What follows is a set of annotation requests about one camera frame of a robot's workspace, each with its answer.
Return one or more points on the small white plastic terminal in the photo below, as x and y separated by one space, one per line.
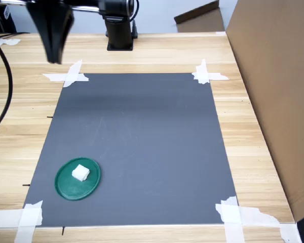
80 172

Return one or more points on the round green lid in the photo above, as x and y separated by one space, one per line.
73 189

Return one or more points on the crumpled white tape piece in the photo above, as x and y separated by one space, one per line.
11 41

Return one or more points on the white masking tape strip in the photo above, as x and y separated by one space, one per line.
266 219
231 217
7 217
73 73
218 76
202 72
54 77
28 222

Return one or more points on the small brown cardboard flap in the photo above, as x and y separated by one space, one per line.
200 21

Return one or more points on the dark grey mat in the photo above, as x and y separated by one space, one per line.
142 121

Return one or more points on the small white tape piece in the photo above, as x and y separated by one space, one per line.
221 33

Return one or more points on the large brown cardboard panel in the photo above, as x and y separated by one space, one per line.
276 88

